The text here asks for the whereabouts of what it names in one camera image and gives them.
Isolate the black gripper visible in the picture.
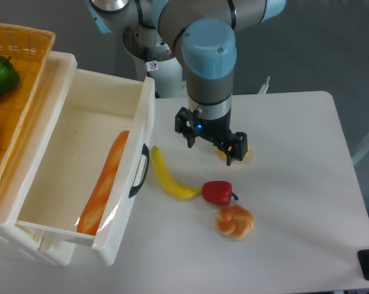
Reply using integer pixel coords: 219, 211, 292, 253
174, 107, 247, 166

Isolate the white drawer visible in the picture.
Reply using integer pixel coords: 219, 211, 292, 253
17, 69, 155, 265

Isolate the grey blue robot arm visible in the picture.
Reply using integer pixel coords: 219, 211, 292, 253
86, 1, 286, 164

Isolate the white drawer cabinet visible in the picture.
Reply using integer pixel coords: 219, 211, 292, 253
0, 51, 77, 265

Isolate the yellow toy bell pepper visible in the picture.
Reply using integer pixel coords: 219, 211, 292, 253
217, 142, 251, 160

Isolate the red toy bell pepper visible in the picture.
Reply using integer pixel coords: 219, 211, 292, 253
202, 181, 239, 206

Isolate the yellow toy banana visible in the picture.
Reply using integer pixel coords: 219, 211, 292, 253
150, 146, 202, 200

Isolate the white plug behind table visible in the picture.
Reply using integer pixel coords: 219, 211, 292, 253
258, 75, 270, 94

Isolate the knotted toy bread roll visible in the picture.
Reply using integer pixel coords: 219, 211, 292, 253
215, 205, 255, 241

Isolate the orange toy baguette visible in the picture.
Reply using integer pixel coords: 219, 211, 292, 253
76, 130, 130, 235

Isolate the orange woven basket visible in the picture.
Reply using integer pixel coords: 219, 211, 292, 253
0, 23, 56, 182

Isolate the green toy bell pepper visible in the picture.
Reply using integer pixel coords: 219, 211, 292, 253
0, 55, 20, 97

